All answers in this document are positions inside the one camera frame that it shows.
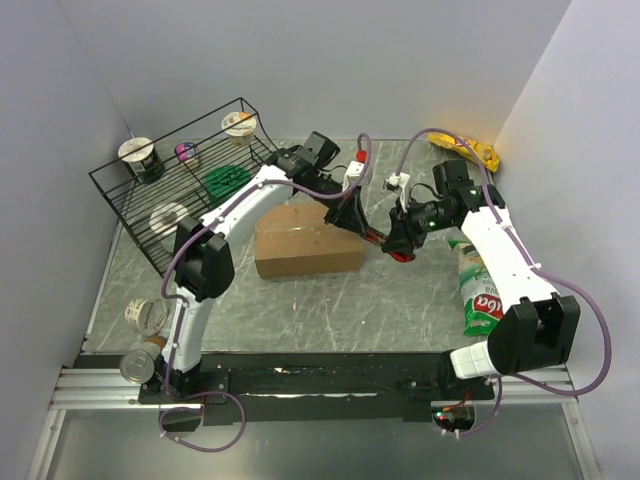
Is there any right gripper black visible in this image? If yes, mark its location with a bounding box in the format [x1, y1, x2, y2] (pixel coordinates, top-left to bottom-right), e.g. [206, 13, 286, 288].
[381, 196, 455, 253]

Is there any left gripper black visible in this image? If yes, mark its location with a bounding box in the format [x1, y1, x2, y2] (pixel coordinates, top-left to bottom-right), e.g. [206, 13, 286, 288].
[310, 175, 369, 238]

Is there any red black utility knife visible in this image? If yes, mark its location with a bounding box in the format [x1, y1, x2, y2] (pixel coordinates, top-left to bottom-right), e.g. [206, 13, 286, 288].
[364, 227, 416, 263]

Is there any brown cardboard express box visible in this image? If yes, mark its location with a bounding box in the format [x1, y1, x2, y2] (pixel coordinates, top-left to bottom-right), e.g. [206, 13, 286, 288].
[254, 202, 365, 279]

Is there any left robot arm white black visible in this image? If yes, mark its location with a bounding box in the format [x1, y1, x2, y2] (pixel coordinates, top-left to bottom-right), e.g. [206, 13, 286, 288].
[156, 132, 385, 402]

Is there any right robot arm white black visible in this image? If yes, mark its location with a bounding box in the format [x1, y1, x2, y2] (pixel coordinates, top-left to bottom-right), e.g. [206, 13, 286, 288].
[382, 160, 580, 399]

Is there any green cassava chips bag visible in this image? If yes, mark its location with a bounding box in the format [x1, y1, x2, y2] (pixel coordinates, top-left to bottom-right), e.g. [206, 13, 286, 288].
[448, 238, 504, 336]

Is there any yellow lays chips bag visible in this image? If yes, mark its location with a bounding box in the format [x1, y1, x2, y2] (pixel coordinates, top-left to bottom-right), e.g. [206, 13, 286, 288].
[426, 131, 501, 173]

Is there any green lidded jar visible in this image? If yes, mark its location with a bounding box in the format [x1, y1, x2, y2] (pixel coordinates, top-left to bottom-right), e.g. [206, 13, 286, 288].
[204, 165, 251, 206]

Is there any yogurt cup peach label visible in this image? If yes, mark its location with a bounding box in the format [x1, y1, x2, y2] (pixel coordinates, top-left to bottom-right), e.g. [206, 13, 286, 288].
[221, 111, 258, 147]

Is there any small purple yogurt cup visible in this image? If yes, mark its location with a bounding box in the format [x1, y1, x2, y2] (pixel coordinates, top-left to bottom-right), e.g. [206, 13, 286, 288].
[174, 142, 199, 168]

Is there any dark labelled yogurt cup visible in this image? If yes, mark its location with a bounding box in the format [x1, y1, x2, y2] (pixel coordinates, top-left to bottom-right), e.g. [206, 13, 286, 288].
[117, 137, 165, 184]

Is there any white chobani yogurt cup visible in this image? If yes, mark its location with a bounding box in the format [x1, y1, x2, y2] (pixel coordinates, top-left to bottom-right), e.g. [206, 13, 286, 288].
[124, 298, 170, 336]

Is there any orange labelled tin can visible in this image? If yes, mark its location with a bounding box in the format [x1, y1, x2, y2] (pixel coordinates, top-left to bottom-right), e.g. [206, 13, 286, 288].
[119, 335, 166, 385]

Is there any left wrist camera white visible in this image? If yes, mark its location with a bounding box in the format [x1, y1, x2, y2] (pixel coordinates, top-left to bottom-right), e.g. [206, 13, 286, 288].
[342, 150, 367, 190]

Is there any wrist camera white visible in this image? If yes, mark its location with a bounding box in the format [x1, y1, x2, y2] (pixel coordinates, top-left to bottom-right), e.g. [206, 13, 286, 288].
[342, 150, 367, 190]
[384, 172, 410, 212]

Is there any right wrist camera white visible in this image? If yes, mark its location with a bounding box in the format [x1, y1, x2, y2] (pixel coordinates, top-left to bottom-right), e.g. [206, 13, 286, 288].
[384, 172, 410, 212]

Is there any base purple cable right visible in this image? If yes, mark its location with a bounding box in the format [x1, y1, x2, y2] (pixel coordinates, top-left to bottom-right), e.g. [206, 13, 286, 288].
[441, 377, 503, 441]

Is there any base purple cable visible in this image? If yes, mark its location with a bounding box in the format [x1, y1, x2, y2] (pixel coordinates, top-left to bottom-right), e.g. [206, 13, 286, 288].
[158, 388, 248, 455]
[441, 377, 503, 441]

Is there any black wire rack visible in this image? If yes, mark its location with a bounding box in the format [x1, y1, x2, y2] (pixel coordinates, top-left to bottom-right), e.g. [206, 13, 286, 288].
[89, 97, 276, 275]

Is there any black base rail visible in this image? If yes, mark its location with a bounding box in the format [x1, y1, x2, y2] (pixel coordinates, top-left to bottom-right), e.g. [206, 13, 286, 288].
[137, 352, 494, 426]

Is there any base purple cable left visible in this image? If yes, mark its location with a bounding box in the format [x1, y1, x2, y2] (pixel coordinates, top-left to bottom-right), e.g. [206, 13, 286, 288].
[158, 388, 248, 455]

